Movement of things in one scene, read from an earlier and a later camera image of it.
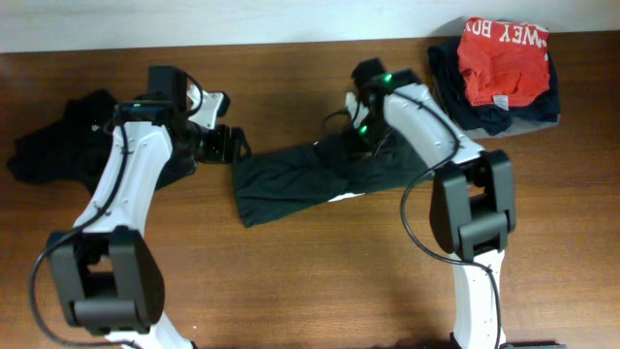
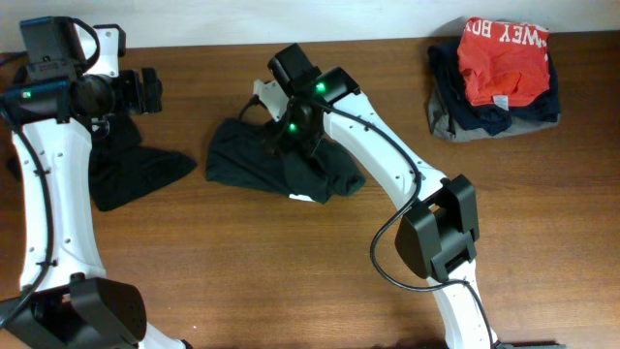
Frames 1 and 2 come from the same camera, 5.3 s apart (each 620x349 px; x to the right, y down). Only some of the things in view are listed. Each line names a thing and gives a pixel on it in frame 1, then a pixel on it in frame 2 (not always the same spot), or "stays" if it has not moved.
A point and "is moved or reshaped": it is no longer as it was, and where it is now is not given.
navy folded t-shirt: x=450 y=82 stays
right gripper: x=356 y=147 -> x=279 y=142
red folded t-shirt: x=504 y=62 stays
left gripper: x=227 y=148 -> x=135 y=104
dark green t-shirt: x=327 y=172 is moved or reshaped
